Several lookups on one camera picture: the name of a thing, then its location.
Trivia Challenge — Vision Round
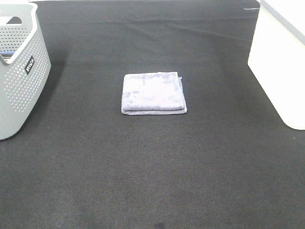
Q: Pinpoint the lavender towel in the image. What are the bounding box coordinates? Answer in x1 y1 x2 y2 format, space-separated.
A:
121 72 187 115

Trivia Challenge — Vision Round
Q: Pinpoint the black table mat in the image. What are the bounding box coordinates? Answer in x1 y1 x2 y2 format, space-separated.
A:
0 0 305 229

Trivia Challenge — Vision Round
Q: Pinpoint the white plastic bin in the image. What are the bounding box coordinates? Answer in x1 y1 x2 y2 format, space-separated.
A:
248 0 305 130

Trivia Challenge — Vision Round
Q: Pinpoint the grey perforated laundry basket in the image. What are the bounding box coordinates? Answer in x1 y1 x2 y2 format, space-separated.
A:
0 0 51 140

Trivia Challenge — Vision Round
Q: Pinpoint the blue cloth in basket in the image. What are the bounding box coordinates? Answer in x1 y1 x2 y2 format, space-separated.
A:
0 51 14 59

